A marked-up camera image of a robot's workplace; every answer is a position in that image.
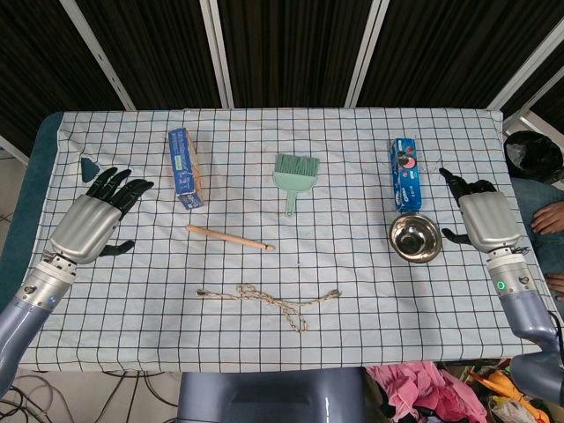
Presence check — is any stainless steel bowl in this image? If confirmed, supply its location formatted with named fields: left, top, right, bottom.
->
left=388, top=212, right=442, bottom=264

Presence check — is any black plastic bag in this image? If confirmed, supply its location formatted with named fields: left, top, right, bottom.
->
left=504, top=130, right=564, bottom=182

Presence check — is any blue carton with orange side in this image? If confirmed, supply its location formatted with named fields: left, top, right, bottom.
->
left=167, top=127, right=207, bottom=211

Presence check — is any dark partition panel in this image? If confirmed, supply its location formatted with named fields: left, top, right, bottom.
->
left=218, top=0, right=375, bottom=109
left=357, top=0, right=564, bottom=109
left=74, top=0, right=222, bottom=111
left=0, top=0, right=129, bottom=155

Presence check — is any blue Oreo cookie box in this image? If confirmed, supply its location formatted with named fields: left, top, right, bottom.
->
left=389, top=137, right=424, bottom=211

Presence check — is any checked white tablecloth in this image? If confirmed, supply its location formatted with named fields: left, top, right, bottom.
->
left=17, top=108, right=560, bottom=374

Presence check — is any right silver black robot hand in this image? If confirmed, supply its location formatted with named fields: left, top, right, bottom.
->
left=439, top=167, right=523, bottom=256

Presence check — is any bystander hand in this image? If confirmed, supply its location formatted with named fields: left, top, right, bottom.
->
left=545, top=271, right=564, bottom=306
left=531, top=202, right=564, bottom=237

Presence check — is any pink cloth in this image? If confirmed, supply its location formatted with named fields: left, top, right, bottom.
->
left=365, top=361, right=488, bottom=423

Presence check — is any teal triangular patch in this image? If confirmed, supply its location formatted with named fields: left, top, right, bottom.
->
left=79, top=157, right=100, bottom=183

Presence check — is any white floor cable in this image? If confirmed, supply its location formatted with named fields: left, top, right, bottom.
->
left=0, top=374, right=71, bottom=423

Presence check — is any orange plastic toy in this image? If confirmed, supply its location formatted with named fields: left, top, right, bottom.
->
left=466, top=368, right=521, bottom=400

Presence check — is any blue-grey robot torso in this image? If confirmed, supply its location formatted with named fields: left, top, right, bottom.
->
left=177, top=367, right=369, bottom=423

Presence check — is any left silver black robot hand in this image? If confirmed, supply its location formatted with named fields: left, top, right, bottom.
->
left=48, top=166, right=155, bottom=266

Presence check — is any wooden stick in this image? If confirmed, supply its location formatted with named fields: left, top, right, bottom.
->
left=185, top=224, right=277, bottom=253

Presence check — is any blue jeans leg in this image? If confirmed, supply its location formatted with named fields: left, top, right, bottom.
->
left=510, top=177, right=564, bottom=274

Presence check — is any mint green hand brush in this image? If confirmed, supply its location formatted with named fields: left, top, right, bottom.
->
left=272, top=152, right=319, bottom=219

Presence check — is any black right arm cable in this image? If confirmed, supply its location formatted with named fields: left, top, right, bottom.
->
left=545, top=309, right=564, bottom=343

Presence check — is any white partition post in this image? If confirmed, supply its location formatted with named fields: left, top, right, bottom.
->
left=345, top=0, right=390, bottom=109
left=59, top=0, right=137, bottom=111
left=200, top=0, right=234, bottom=109
left=486, top=19, right=564, bottom=112

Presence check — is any braided beige rope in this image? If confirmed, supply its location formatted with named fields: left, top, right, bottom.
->
left=197, top=285, right=344, bottom=335

